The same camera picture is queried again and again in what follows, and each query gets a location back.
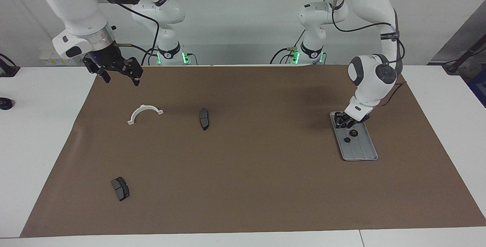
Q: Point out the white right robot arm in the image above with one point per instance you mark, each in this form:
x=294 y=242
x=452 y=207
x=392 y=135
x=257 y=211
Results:
x=76 y=8

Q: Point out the white curved plastic bracket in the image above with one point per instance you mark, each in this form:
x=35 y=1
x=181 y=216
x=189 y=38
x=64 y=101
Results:
x=146 y=107

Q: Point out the black round knob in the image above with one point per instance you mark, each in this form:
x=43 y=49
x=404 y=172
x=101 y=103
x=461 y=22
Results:
x=5 y=104

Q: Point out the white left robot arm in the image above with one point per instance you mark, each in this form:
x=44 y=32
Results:
x=374 y=87

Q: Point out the long dark brake pad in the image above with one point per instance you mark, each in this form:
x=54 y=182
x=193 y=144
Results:
x=204 y=119

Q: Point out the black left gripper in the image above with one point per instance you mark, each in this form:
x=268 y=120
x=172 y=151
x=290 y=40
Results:
x=355 y=120

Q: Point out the brown paper table mat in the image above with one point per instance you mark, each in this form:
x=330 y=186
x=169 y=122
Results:
x=246 y=182

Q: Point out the silver ribbed metal tray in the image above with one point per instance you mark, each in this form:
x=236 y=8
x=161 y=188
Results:
x=362 y=150

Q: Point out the blue crate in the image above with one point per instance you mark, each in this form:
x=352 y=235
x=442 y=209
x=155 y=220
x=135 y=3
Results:
x=480 y=87

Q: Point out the black table clamp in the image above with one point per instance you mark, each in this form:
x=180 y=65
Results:
x=7 y=70

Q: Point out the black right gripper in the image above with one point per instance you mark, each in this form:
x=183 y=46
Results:
x=110 y=63

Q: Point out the black stand pole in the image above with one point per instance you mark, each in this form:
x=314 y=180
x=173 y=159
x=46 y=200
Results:
x=463 y=59

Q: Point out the short dark brake pad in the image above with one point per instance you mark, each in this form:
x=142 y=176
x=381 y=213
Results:
x=120 y=190

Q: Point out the grey leaning panel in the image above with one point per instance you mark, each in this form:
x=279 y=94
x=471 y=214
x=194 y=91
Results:
x=467 y=30

